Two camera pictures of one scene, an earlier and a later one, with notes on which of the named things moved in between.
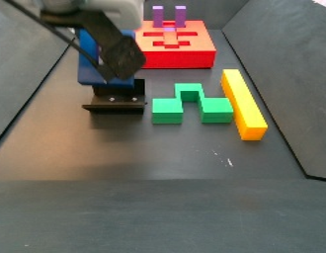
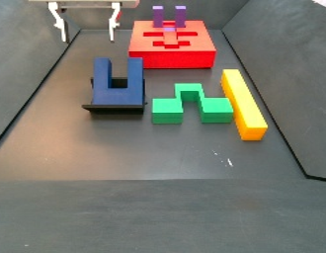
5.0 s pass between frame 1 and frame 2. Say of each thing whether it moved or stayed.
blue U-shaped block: moved
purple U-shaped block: stayed
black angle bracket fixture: stayed
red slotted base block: stayed
